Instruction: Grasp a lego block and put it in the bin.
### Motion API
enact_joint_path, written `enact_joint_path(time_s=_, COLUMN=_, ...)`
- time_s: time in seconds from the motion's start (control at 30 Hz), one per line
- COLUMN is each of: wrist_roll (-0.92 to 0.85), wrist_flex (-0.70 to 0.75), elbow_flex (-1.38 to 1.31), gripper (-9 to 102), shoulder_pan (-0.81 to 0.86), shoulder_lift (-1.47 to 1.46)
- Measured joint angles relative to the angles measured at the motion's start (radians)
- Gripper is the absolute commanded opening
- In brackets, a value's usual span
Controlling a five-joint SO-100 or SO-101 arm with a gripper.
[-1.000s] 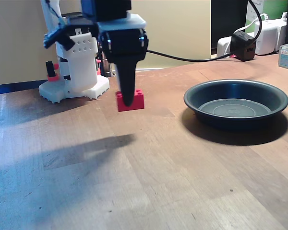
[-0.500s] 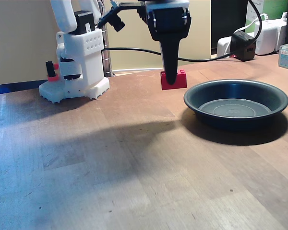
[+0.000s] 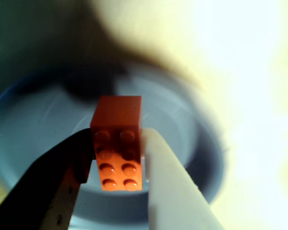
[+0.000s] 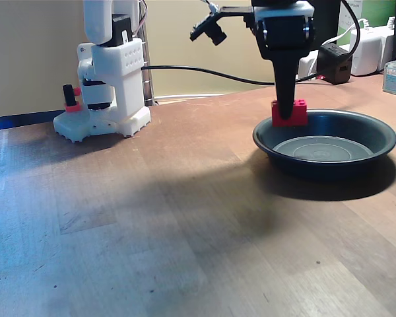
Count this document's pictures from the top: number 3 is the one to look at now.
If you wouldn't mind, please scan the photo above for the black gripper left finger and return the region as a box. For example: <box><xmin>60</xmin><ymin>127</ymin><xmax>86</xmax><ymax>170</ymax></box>
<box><xmin>0</xmin><ymin>128</ymin><xmax>96</xmax><ymax>230</ymax></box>

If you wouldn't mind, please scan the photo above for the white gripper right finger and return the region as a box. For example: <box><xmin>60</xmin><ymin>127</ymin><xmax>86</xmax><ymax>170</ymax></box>
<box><xmin>141</xmin><ymin>127</ymin><xmax>226</xmax><ymax>230</ymax></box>

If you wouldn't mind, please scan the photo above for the red lego block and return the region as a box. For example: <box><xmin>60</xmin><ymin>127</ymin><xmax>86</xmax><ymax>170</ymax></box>
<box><xmin>90</xmin><ymin>95</ymin><xmax>143</xmax><ymax>192</ymax></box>

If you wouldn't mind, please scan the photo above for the black round metal pan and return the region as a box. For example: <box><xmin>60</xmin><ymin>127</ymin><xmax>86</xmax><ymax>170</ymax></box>
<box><xmin>0</xmin><ymin>64</ymin><xmax>227</xmax><ymax>230</ymax></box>

